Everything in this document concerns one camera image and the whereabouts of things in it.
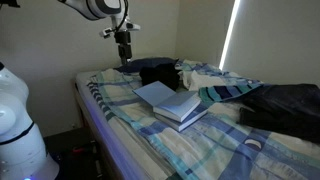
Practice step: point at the teal navy striped cloth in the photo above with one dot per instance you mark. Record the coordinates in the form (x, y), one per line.
(223, 92)

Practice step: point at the thick book with white pages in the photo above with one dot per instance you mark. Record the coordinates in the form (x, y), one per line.
(186, 122)

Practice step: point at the dark blue pillow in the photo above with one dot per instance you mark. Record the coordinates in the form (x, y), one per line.
(146, 63)

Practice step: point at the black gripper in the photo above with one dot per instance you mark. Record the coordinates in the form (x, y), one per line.
(123, 43)

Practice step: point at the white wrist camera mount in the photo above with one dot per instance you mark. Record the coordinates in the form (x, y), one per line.
(130, 26)

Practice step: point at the dark denim jeans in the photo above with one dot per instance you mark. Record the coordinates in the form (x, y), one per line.
(286, 110)

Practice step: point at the wooden bed frame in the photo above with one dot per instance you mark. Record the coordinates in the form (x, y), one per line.
(96, 140)

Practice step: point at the blue paperback book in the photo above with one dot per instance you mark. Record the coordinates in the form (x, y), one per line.
(173, 103)

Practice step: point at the blue checkered blanket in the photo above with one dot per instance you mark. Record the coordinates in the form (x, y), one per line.
(206, 150)

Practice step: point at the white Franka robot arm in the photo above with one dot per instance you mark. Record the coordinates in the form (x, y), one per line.
(16, 140)

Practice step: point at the black garment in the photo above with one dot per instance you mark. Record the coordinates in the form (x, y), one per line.
(160, 76)

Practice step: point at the white crumpled cloth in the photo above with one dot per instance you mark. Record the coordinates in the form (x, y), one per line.
(203, 80)

